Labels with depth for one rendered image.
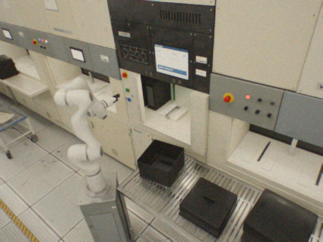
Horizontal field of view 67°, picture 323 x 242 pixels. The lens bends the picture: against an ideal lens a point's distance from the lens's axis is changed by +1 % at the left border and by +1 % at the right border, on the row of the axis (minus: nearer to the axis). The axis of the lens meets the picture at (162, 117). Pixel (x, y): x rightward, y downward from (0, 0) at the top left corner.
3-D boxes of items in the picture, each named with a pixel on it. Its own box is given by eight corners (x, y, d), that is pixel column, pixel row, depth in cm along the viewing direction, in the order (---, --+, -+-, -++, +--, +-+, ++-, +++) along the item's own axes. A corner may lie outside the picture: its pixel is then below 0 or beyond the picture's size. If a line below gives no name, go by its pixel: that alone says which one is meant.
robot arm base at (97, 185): (83, 199, 179) (77, 182, 168) (87, 178, 194) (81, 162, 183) (109, 195, 180) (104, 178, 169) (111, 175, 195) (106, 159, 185)
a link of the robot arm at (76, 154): (99, 176, 171) (91, 151, 158) (72, 178, 171) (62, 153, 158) (102, 163, 181) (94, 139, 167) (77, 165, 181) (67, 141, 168)
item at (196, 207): (177, 214, 164) (177, 201, 156) (199, 184, 182) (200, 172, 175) (218, 239, 148) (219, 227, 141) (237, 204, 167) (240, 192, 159)
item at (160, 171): (156, 153, 212) (154, 138, 202) (185, 163, 201) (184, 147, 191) (139, 176, 193) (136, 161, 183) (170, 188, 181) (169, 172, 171)
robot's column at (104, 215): (99, 257, 219) (76, 205, 175) (101, 227, 241) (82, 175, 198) (130, 251, 220) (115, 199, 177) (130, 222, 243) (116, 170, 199)
